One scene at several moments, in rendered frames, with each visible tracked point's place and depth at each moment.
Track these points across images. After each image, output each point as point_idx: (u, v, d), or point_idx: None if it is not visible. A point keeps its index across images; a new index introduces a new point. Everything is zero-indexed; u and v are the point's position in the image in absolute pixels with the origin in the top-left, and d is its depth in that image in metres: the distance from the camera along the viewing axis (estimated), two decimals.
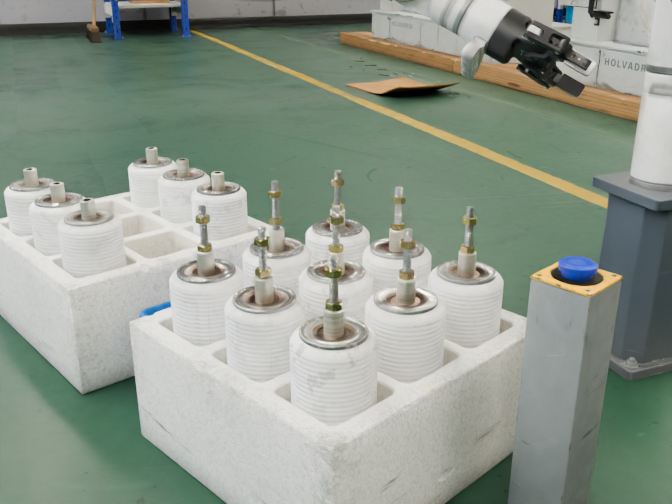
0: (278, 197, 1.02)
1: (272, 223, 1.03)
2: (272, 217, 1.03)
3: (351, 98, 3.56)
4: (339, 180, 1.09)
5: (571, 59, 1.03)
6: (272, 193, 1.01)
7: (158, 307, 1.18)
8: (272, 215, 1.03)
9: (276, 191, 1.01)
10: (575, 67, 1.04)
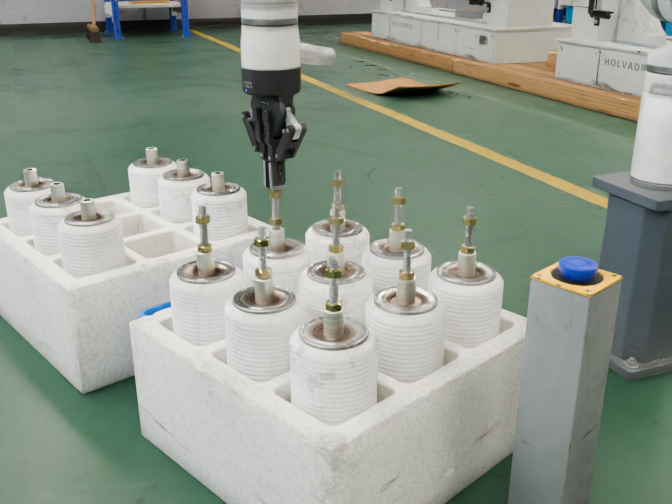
0: (278, 197, 1.02)
1: (272, 223, 1.03)
2: (272, 218, 1.03)
3: (351, 98, 3.56)
4: (339, 180, 1.09)
5: None
6: (272, 193, 1.01)
7: (158, 307, 1.18)
8: (272, 215, 1.03)
9: (276, 191, 1.01)
10: None
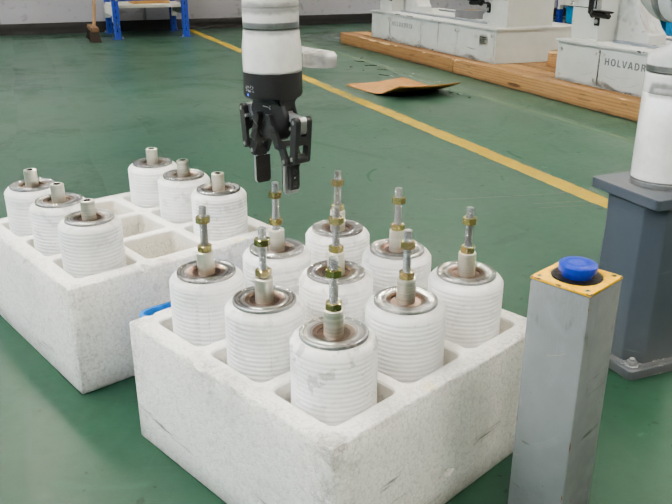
0: (272, 198, 1.02)
1: (282, 222, 1.03)
2: (279, 218, 1.03)
3: (351, 98, 3.56)
4: (339, 180, 1.09)
5: (261, 156, 1.04)
6: (281, 191, 1.02)
7: (158, 307, 1.18)
8: (278, 216, 1.03)
9: None
10: (267, 164, 1.04)
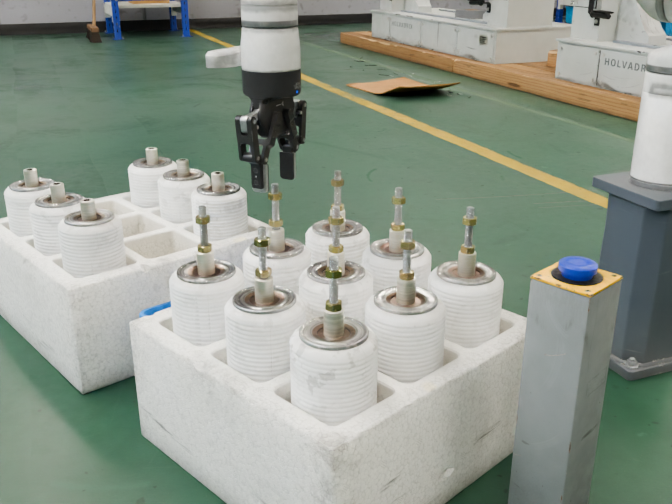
0: (278, 199, 1.02)
1: (271, 225, 1.03)
2: (272, 220, 1.03)
3: (351, 98, 3.56)
4: (339, 180, 1.09)
5: (251, 169, 0.97)
6: (271, 195, 1.01)
7: (158, 307, 1.18)
8: (272, 217, 1.03)
9: (275, 194, 1.01)
10: (252, 175, 0.98)
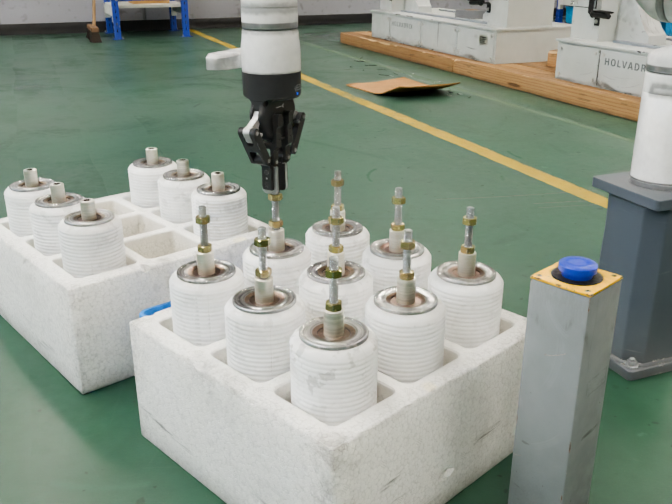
0: (273, 200, 1.03)
1: (281, 225, 1.03)
2: (278, 220, 1.03)
3: (351, 98, 3.56)
4: (339, 180, 1.09)
5: (262, 171, 0.99)
6: (281, 194, 1.02)
7: (158, 307, 1.18)
8: (277, 218, 1.03)
9: (278, 192, 1.02)
10: (263, 177, 1.00)
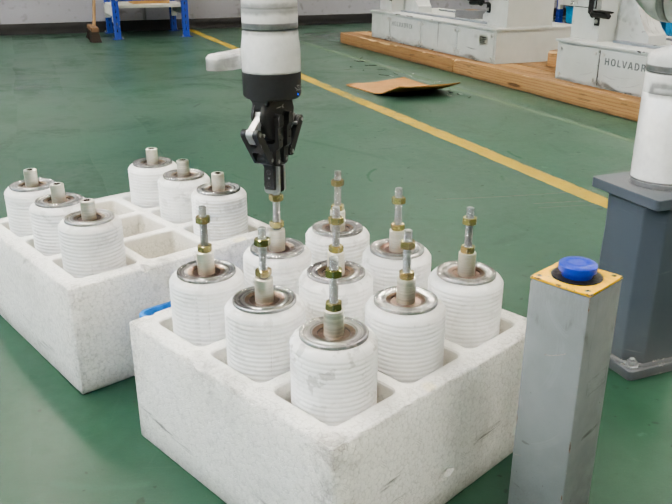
0: (274, 202, 1.02)
1: (276, 223, 1.04)
2: None
3: (351, 98, 3.56)
4: (339, 180, 1.09)
5: (264, 171, 1.00)
6: None
7: (158, 307, 1.18)
8: (278, 217, 1.04)
9: (272, 193, 1.02)
10: (264, 177, 1.01)
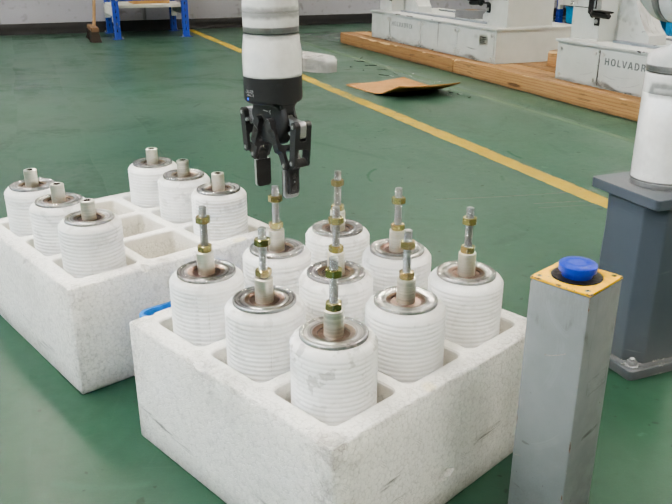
0: (278, 202, 1.02)
1: (270, 227, 1.03)
2: (272, 221, 1.03)
3: (351, 98, 3.56)
4: (339, 180, 1.09)
5: (262, 160, 1.04)
6: (269, 197, 1.01)
7: (158, 307, 1.18)
8: (272, 219, 1.03)
9: (274, 196, 1.01)
10: (267, 168, 1.04)
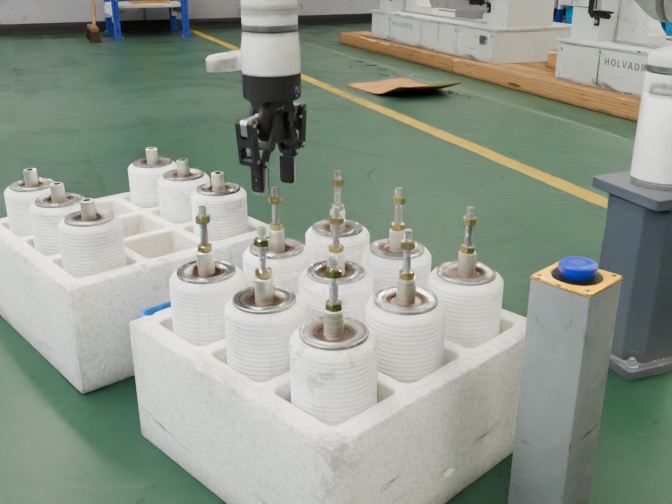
0: (272, 204, 1.02)
1: (277, 225, 1.04)
2: (278, 221, 1.04)
3: (351, 98, 3.56)
4: (339, 180, 1.09)
5: (251, 173, 0.97)
6: None
7: (158, 307, 1.18)
8: (278, 220, 1.04)
9: (272, 195, 1.02)
10: (252, 179, 0.98)
